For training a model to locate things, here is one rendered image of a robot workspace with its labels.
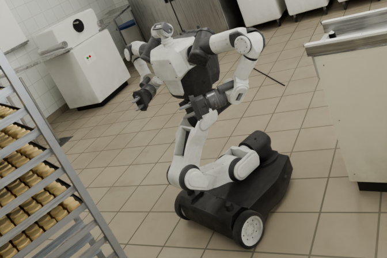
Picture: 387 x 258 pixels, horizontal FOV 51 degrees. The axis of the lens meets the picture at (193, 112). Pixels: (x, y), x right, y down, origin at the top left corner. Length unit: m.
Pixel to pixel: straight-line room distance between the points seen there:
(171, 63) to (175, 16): 4.08
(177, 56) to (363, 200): 1.25
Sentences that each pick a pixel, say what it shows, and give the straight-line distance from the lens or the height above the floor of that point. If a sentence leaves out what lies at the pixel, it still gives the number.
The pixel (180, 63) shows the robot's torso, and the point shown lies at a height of 1.04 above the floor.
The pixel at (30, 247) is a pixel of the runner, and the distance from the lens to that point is 1.70.
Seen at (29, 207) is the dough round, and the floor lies 0.88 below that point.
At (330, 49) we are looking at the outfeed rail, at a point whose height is 0.86.
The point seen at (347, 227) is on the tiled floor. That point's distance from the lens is 2.26.
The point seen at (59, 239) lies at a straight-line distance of 2.20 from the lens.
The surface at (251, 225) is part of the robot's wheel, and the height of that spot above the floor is 0.11.
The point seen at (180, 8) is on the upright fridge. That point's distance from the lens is 5.96.
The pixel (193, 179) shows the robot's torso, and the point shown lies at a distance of 2.13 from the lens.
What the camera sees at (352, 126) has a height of 0.44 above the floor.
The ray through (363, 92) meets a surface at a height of 0.63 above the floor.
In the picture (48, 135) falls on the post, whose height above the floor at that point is 1.12.
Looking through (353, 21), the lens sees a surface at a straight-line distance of 2.23.
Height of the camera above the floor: 1.54
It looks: 22 degrees down
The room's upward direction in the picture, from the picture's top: 24 degrees counter-clockwise
